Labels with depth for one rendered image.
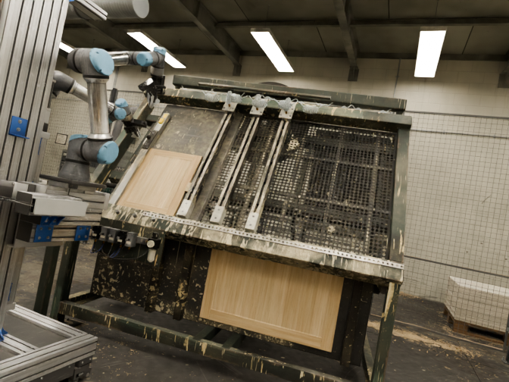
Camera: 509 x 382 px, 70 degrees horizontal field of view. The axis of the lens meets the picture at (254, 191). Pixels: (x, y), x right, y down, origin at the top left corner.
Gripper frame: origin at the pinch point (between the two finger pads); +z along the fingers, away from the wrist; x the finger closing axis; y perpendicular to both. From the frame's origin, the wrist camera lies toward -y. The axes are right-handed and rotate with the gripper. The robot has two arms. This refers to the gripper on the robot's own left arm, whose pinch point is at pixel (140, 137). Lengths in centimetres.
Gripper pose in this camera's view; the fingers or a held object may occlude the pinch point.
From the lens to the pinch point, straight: 294.1
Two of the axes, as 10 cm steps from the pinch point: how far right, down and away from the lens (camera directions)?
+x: 0.8, 7.9, -6.0
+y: -9.9, 1.1, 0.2
